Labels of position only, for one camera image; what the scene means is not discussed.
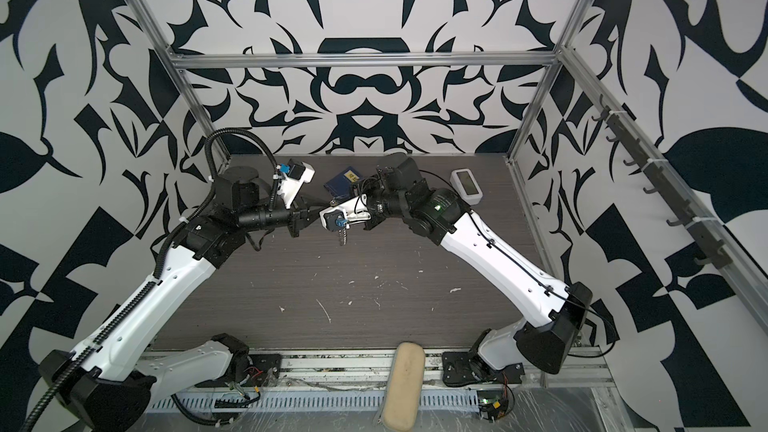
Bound wall hook rack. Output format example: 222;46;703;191
594;98;733;270

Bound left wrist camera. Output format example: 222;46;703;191
277;159;315;209

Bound blue book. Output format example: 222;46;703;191
323;166;364;202

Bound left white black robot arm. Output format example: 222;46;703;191
21;161;321;431

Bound small circuit board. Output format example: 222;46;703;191
478;388;516;423

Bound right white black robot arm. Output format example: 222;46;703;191
351;153;593;374

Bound white digital clock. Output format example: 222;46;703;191
450;168;484;206

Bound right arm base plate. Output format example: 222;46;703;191
441;352;525;388

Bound beige pencil case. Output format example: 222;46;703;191
379;342;426;431

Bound black corrugated cable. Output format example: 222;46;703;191
20;127;283;432

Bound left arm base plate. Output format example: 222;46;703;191
196;353;282;388

